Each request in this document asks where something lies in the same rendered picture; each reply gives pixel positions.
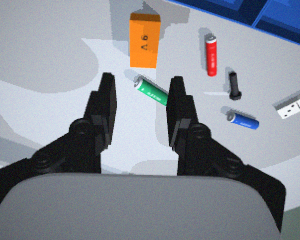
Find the green battery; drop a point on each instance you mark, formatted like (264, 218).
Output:
(151, 91)

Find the black bolt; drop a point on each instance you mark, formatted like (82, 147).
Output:
(234, 94)

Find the blue battery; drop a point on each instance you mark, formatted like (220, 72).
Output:
(242, 120)

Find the blue rack of bins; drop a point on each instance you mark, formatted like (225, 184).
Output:
(281, 19)

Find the orange block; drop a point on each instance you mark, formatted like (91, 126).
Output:
(144, 40)

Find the white domino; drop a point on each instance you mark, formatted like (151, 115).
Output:
(289, 108)

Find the red battery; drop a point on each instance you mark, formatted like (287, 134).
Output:
(211, 55)

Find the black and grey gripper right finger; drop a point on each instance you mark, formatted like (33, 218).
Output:
(201, 155)

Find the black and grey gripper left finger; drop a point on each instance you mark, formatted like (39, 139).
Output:
(80, 149)

